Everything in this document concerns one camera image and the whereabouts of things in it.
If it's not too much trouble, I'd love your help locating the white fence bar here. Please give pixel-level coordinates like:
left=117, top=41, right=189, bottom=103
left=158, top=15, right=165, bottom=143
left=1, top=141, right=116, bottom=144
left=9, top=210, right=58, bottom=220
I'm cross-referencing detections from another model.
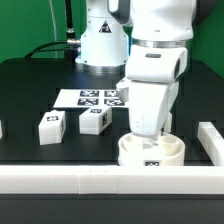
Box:
left=0, top=165, right=224, bottom=195
left=197, top=122, right=224, bottom=167

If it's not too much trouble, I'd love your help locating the white object at left edge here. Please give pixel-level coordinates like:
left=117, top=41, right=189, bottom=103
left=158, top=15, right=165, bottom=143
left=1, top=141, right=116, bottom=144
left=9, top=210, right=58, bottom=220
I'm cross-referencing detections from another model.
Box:
left=0, top=120, right=3, bottom=140

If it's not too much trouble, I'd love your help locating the white marker sheet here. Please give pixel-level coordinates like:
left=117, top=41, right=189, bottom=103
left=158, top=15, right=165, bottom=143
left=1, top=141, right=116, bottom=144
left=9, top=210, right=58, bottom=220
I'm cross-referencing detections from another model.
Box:
left=54, top=89, right=128, bottom=109

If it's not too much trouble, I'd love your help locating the white front fence bar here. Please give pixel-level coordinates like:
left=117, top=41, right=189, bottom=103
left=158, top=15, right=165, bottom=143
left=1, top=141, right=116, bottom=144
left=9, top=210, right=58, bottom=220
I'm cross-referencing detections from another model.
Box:
left=0, top=165, right=224, bottom=195

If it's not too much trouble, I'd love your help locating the black cable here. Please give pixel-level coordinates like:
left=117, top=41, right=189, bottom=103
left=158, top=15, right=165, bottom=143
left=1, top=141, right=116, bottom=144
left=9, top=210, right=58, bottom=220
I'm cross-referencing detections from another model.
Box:
left=23, top=38, right=82, bottom=60

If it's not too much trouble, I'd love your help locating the white right fence bar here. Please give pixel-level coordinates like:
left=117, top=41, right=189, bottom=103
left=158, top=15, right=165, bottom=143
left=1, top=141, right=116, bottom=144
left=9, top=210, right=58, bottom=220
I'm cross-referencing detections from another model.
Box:
left=197, top=122, right=224, bottom=167

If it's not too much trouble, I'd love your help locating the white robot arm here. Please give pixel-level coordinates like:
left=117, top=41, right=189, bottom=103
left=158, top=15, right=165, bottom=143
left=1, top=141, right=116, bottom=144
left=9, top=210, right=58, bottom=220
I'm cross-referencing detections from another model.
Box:
left=77, top=0, right=219, bottom=138

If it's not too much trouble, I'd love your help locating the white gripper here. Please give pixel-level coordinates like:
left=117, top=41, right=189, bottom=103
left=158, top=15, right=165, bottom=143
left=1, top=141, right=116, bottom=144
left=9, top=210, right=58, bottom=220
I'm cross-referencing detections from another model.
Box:
left=116, top=45, right=188, bottom=139

